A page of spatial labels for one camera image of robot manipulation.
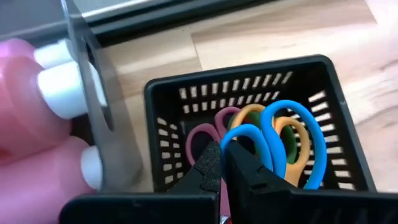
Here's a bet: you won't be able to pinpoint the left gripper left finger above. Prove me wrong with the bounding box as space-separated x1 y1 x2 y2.
58 141 223 224

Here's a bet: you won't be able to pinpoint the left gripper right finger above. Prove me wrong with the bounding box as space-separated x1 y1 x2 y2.
222 139 398 224

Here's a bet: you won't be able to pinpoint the orange scissors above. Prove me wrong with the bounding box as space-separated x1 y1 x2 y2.
229 103 312 188

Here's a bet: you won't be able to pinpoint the green scissors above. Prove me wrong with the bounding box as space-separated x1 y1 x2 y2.
228 111 299 165

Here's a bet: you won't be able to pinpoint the blue scissors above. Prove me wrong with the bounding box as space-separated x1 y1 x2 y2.
219 99 328 190

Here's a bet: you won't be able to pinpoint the pink scissors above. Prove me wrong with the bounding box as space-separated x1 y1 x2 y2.
185 106 242 167

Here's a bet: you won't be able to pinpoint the pink paint bottle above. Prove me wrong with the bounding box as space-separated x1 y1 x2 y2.
0 136 104 224
0 37 75 70

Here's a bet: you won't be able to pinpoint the red paint bottle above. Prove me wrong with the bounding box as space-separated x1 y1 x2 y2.
0 55 108 164

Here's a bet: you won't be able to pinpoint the tinted clear plastic bin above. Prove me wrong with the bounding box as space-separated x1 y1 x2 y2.
60 0 144 193

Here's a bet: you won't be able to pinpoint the black plastic basket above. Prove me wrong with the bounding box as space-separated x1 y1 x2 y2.
143 54 377 194

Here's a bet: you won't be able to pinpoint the black aluminium rig frame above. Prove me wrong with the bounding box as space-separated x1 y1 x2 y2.
0 0 280 47

